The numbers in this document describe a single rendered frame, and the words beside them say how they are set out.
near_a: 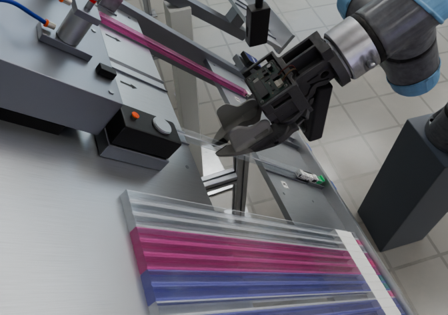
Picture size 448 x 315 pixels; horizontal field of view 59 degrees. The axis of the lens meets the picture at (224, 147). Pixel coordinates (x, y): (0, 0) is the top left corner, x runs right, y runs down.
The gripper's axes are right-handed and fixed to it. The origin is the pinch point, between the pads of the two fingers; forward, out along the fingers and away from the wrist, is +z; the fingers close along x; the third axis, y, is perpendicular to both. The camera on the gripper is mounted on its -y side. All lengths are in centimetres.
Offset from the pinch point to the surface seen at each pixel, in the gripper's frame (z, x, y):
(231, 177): 19, -32, -61
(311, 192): -5.3, 3.0, -23.8
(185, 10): -2, -56, -17
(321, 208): -5.3, 6.7, -23.7
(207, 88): 21, -107, -96
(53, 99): 4.4, 6.0, 28.4
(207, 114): 26, -90, -94
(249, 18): -13.4, 2.1, 18.8
